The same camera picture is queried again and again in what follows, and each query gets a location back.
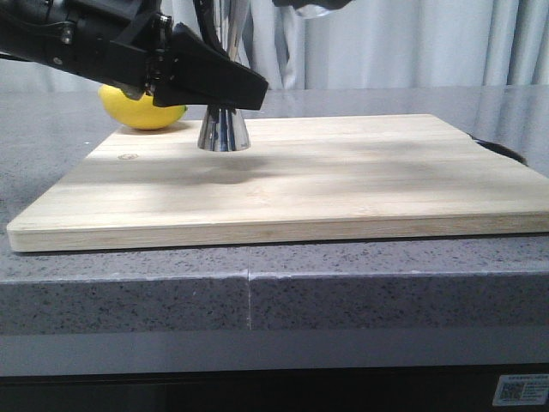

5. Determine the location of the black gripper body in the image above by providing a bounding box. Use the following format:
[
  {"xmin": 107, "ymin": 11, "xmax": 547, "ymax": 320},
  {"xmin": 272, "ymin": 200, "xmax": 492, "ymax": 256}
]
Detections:
[
  {"xmin": 55, "ymin": 1, "xmax": 172, "ymax": 100},
  {"xmin": 272, "ymin": 0, "xmax": 352, "ymax": 9}
]

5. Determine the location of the clear glass beaker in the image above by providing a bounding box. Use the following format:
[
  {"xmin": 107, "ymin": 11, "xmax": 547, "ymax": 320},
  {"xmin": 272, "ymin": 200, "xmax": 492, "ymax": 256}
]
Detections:
[{"xmin": 293, "ymin": 4, "xmax": 332, "ymax": 19}]

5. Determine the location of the steel double jigger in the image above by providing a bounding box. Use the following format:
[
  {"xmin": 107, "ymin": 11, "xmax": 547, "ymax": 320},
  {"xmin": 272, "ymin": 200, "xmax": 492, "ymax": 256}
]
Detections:
[{"xmin": 198, "ymin": 1, "xmax": 250, "ymax": 152}]

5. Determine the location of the yellow lemon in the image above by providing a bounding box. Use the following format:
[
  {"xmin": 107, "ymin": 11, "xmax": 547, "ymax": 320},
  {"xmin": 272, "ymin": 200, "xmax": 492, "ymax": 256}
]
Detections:
[{"xmin": 98, "ymin": 85, "xmax": 188, "ymax": 130}]

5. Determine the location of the white QR code label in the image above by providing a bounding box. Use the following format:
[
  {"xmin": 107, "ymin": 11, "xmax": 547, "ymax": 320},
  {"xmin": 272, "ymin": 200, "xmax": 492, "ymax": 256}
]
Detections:
[{"xmin": 492, "ymin": 373, "xmax": 548, "ymax": 407}]

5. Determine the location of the light wooden cutting board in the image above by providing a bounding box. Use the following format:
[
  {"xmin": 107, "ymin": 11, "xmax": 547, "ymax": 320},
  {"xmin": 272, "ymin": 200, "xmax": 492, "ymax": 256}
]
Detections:
[{"xmin": 7, "ymin": 114, "xmax": 548, "ymax": 252}]

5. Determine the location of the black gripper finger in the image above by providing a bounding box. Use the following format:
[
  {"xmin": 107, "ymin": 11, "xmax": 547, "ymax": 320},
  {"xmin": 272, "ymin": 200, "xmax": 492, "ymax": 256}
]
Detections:
[
  {"xmin": 193, "ymin": 0, "xmax": 229, "ymax": 59},
  {"xmin": 152, "ymin": 23, "xmax": 268, "ymax": 110}
]

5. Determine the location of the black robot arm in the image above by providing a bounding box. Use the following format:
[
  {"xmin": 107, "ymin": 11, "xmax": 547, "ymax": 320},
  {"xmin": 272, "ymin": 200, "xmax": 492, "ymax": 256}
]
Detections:
[{"xmin": 1, "ymin": 1, "xmax": 268, "ymax": 110}]

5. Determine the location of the grey pleated curtain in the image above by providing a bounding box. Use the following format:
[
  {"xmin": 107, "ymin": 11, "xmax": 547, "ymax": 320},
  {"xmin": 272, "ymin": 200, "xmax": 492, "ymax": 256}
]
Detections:
[{"xmin": 0, "ymin": 0, "xmax": 549, "ymax": 92}]

